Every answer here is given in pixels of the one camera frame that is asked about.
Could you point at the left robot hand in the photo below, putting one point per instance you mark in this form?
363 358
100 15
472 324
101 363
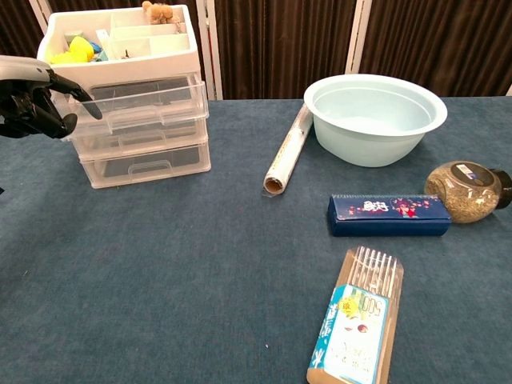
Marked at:
24 68

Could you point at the white drawer organizer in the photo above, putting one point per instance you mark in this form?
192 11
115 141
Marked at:
132 68

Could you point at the clear plastic drawer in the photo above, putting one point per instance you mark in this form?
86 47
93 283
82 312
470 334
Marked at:
160 138
152 108
160 168

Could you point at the large yellow round sponge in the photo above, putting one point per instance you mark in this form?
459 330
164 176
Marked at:
62 58

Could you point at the yellow toy in tray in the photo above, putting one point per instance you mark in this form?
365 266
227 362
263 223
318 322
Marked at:
82 50

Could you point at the teal clip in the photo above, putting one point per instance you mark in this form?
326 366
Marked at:
99 51

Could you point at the white thermometer stick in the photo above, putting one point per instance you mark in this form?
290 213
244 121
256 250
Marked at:
105 42

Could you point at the brown plush toy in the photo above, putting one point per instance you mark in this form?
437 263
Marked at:
160 12

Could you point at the metal keyring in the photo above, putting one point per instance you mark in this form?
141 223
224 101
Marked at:
179 26

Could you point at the light blue plastic basin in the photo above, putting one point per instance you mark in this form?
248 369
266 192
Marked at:
372 132

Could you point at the dark blue printed box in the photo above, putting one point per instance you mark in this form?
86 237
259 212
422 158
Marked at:
388 222

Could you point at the brown white pouch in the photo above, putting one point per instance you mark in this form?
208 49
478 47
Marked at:
356 332

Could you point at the round jar with black lid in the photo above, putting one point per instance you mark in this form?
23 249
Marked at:
464 196

